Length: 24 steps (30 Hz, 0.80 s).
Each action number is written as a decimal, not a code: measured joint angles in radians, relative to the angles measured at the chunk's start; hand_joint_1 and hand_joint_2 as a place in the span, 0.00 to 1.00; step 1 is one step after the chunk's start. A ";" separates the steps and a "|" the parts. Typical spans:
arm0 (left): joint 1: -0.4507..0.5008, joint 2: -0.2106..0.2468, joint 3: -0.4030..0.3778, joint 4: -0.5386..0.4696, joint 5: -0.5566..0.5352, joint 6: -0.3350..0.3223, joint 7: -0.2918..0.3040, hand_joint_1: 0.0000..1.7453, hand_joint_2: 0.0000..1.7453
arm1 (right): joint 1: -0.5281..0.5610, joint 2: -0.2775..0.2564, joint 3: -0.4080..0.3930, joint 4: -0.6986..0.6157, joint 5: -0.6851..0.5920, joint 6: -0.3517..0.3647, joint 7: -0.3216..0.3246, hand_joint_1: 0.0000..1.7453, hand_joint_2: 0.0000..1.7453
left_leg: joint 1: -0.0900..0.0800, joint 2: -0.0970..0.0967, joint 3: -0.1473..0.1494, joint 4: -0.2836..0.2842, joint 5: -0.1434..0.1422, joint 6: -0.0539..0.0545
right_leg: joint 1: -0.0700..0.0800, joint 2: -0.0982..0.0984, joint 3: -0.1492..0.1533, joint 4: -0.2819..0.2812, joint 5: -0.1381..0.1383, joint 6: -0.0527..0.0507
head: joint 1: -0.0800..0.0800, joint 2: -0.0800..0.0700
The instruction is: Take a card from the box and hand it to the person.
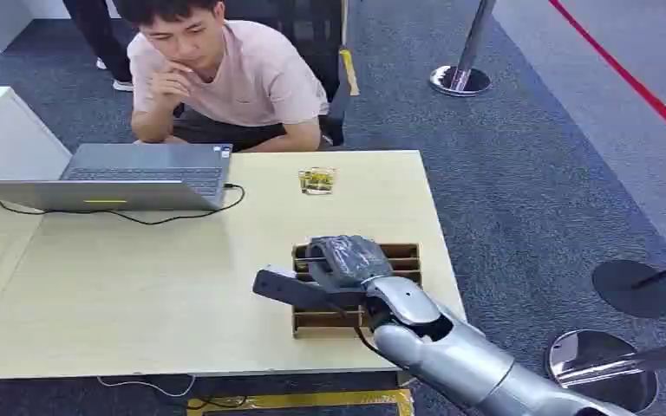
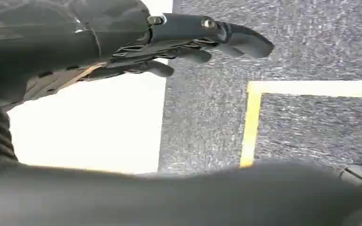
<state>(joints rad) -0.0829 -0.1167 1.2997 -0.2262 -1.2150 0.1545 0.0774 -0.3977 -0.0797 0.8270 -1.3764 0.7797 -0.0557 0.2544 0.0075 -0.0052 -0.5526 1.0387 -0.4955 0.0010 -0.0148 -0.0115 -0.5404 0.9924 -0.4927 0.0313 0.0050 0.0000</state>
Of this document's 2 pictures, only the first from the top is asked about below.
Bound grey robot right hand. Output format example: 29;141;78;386
306;234;395;292

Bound person's right hand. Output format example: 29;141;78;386
148;59;198;111

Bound wooden card box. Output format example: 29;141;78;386
291;241;424;340

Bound seated person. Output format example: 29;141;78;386
115;0;330;154

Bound standing person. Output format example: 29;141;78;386
62;0;135;94

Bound yellow card pack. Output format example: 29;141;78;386
298;166;336;197

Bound grey laptop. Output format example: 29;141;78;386
0;142;234;213

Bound yellow edged floor mat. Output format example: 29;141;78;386
186;389;415;416

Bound black chair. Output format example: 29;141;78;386
222;0;354;148

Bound red barrier belt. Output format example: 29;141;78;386
547;0;666;154

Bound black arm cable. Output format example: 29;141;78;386
332;302;395;363

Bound black laptop cable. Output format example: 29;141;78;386
0;182;247;227

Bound white cable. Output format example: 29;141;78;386
96;374;198;399

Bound black base stanchion post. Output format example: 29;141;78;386
591;252;666;321

